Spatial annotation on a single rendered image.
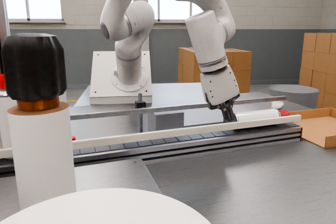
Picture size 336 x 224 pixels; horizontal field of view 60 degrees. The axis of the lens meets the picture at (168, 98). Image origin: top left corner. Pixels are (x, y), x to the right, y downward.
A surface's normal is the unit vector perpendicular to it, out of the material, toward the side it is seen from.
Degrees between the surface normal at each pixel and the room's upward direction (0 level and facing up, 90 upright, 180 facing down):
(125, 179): 0
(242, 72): 90
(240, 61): 90
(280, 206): 0
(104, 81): 42
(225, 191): 0
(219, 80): 91
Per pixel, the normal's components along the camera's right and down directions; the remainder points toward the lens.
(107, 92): 0.07, -0.57
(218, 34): 0.76, -0.04
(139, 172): 0.00, -0.97
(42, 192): 0.26, 0.22
